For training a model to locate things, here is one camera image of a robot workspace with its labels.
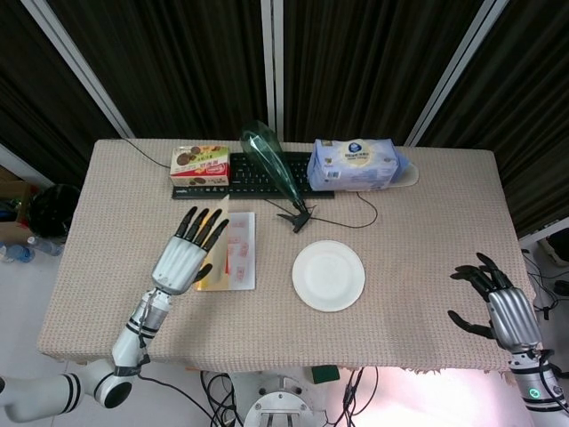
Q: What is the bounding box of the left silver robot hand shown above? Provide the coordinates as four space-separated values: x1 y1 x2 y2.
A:
150 205 231 297

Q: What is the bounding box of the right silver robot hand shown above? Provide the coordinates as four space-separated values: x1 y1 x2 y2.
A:
446 252 544 355

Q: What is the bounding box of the white booklet with red card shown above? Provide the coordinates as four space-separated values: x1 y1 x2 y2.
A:
193 195 258 293

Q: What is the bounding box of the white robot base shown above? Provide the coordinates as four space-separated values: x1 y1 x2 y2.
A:
228 369 333 427

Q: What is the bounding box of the chocolate cookie box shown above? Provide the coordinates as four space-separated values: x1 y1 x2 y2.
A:
170 144 233 188

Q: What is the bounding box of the black computer keyboard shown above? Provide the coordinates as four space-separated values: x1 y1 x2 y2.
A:
172 152 336 200

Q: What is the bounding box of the beige woven tablecloth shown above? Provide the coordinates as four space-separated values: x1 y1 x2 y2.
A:
37 138 537 375

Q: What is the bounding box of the clear plastic water bottle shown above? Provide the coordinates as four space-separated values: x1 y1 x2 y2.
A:
0 242 36 264
26 235 64 258

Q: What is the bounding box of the black round helmet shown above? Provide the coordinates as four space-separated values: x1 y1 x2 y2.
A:
28 184 83 239

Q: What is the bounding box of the green spray bottle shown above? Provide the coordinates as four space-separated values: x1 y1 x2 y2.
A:
239 119 319 235

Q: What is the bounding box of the white paper plate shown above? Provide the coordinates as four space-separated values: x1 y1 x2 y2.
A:
292 239 367 311

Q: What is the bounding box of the beige flat pad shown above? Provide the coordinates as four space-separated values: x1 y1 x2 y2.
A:
355 159 421 190

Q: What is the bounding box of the brown cardboard box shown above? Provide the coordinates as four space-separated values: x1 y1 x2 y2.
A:
0 164 40 242

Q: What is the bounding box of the green small box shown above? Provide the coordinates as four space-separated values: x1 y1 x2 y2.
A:
310 365 341 386

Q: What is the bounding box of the dark ribbed partition panel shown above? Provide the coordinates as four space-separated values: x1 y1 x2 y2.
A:
421 0 569 239
0 0 126 179
282 0 493 146
44 0 275 144

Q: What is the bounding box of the blue tissue pack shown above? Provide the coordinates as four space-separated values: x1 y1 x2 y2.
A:
306 137 411 193

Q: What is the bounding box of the thin black table cable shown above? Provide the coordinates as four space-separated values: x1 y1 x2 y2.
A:
122 138 174 171

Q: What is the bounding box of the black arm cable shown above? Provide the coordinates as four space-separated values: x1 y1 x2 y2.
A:
135 328 210 395

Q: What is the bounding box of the black floor cable bundle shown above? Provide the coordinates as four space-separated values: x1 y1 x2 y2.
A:
340 367 380 427
198 368 250 427

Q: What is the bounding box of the black keyboard cable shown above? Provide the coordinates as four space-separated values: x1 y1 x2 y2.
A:
264 189 380 230

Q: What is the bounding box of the white partition frame post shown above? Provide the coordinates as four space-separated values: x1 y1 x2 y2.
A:
20 0 135 141
403 0 517 148
260 0 286 144

